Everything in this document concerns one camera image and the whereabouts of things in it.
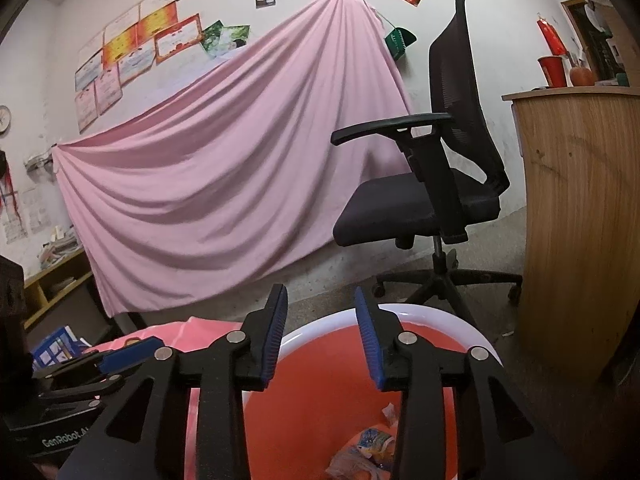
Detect stack of papers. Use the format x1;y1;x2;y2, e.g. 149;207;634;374
40;227;83;268

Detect white wall papers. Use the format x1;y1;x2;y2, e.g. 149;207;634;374
5;190;48;243

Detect wooden counter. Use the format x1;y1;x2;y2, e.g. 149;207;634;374
501;85;640;386

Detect red cup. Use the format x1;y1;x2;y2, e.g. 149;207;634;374
538;56;569;87

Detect red hanging tassel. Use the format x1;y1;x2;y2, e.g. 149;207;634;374
0;150;21;226

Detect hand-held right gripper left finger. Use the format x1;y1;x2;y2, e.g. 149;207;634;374
59;284;290;480

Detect wooden low shelf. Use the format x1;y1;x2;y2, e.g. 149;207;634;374
22;247;96;331

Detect red hanging ornament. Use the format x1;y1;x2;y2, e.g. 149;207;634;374
537;15;568;56

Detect group of wall certificates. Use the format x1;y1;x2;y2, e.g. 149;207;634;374
74;0;231;133

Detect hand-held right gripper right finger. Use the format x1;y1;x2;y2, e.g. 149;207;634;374
354;286;576;480

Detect pink hanging cloth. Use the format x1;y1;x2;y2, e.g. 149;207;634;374
52;0;413;317

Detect black office chair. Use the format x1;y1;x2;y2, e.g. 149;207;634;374
331;0;523;331

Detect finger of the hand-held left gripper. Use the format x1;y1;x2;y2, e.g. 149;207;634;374
50;337;168;376
35;374;126;406

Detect grey plastic bag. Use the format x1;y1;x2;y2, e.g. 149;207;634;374
327;447;396;480

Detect dark wooden framed board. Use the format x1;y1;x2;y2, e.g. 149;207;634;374
561;0;628;85

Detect green landscape photo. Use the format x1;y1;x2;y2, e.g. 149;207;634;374
201;21;224;54
220;25;251;53

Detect blue cardboard box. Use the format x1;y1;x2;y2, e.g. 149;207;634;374
31;326;91;368

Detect blue foil snack wrapper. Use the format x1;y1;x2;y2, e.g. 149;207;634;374
357;427;397;461

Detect small wall rack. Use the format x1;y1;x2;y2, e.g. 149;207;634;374
25;152;56;176

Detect red basin with white rim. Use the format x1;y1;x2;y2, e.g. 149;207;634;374
239;302;503;480

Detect green hanging basket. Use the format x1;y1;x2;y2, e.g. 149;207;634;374
384;26;417;61

